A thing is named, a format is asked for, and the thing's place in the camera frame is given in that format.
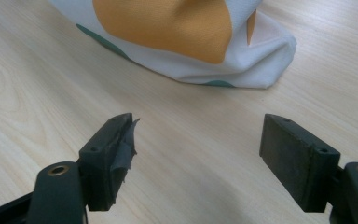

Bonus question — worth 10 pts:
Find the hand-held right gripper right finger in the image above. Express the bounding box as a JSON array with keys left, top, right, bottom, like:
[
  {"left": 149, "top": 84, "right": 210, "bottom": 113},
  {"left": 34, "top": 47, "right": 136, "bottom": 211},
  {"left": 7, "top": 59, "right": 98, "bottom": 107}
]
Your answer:
[{"left": 258, "top": 113, "right": 358, "bottom": 224}]

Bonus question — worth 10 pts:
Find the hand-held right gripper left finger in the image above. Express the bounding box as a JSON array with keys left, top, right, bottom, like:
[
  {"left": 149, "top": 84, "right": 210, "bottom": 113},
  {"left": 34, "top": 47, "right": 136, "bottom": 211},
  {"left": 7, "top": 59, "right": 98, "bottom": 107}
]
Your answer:
[{"left": 26, "top": 112, "right": 141, "bottom": 224}]

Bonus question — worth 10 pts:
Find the white cloth with orange patches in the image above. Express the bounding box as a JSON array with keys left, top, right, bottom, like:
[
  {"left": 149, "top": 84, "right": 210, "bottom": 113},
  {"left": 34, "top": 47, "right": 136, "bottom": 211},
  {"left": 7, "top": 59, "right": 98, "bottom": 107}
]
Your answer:
[{"left": 48, "top": 0, "right": 297, "bottom": 90}]

